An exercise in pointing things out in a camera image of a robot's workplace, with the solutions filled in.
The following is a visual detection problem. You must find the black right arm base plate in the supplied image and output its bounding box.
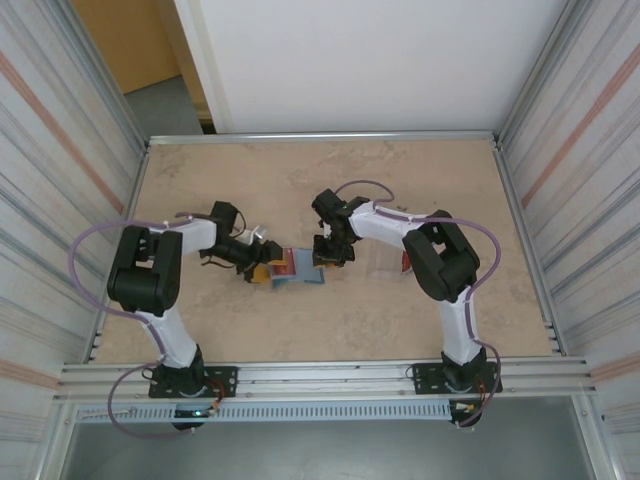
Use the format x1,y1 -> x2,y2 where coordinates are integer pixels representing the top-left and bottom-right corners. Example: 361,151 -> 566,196
410,360 -> 503,396

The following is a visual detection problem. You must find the grey slotted cable duct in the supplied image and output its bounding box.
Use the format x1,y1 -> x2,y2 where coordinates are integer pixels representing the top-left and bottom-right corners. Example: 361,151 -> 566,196
73,402 -> 455,422

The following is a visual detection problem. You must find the red VIP card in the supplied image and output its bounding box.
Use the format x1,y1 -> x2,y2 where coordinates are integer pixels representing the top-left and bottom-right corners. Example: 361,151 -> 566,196
273,248 -> 297,279

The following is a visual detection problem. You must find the orange wooden door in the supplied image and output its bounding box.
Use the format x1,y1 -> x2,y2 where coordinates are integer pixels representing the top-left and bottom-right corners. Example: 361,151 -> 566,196
71,0 -> 185,96

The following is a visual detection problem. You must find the clear plastic card case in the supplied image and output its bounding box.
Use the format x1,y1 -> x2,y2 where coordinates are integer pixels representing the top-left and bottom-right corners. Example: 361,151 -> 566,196
367,239 -> 415,282

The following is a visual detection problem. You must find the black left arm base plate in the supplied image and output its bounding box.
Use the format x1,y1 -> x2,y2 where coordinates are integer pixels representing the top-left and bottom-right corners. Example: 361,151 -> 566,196
148,366 -> 239,400

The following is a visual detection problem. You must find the aluminium frame rail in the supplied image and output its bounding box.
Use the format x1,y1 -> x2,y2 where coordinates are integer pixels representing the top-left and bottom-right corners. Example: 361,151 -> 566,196
57,355 -> 599,402
493,142 -> 564,357
146,130 -> 503,148
89,142 -> 151,364

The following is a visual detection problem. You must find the blue leather card holder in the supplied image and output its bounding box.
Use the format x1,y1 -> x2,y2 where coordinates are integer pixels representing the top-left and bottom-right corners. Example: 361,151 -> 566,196
269,246 -> 327,290

